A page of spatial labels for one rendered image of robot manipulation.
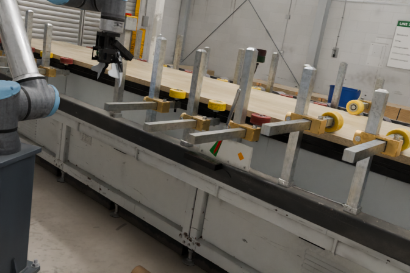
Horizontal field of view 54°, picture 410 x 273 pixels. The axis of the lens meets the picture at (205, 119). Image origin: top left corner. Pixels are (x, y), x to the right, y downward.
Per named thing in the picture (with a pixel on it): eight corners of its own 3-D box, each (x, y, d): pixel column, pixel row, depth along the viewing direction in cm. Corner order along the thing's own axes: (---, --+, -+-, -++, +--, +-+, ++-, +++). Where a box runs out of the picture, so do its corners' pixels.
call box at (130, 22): (124, 31, 194) (126, 14, 193) (116, 29, 198) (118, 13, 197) (135, 32, 200) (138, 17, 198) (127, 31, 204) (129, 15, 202)
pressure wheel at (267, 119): (258, 145, 159) (264, 117, 157) (242, 139, 164) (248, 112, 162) (269, 142, 165) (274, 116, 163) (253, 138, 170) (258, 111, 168)
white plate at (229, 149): (248, 172, 154) (252, 147, 152) (197, 152, 169) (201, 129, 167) (248, 172, 154) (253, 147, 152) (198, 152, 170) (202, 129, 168)
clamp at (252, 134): (251, 142, 152) (254, 129, 151) (224, 132, 160) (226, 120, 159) (259, 140, 156) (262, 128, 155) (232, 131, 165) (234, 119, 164)
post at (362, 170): (349, 233, 131) (387, 90, 121) (339, 229, 133) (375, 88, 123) (353, 231, 133) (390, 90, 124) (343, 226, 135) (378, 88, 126)
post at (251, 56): (231, 167, 160) (254, 48, 150) (224, 165, 162) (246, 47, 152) (237, 166, 162) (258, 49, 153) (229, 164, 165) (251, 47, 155)
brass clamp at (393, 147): (394, 158, 119) (398, 142, 118) (350, 145, 128) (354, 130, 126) (399, 155, 124) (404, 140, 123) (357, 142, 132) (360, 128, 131)
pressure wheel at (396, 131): (404, 126, 136) (381, 132, 141) (412, 148, 134) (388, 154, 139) (409, 125, 140) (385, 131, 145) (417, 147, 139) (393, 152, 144)
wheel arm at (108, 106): (108, 113, 164) (109, 103, 163) (103, 111, 166) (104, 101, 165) (180, 109, 197) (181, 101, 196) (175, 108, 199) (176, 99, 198)
